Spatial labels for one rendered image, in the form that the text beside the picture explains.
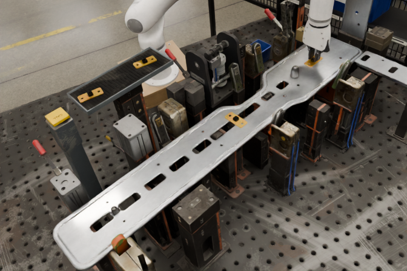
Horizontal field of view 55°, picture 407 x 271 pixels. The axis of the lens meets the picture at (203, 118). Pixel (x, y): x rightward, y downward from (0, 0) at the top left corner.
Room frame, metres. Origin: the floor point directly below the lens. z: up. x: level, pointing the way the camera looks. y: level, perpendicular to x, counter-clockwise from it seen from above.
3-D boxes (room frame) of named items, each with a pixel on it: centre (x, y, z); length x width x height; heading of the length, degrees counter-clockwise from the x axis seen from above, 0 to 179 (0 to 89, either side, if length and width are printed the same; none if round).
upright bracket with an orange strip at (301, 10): (1.48, -0.46, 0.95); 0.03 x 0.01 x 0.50; 128
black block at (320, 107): (1.04, -0.44, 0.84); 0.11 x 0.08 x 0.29; 38
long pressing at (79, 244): (0.98, -0.11, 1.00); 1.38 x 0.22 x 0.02; 128
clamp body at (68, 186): (0.76, 0.45, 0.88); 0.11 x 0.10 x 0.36; 38
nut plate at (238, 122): (1.00, -0.12, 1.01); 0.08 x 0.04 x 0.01; 39
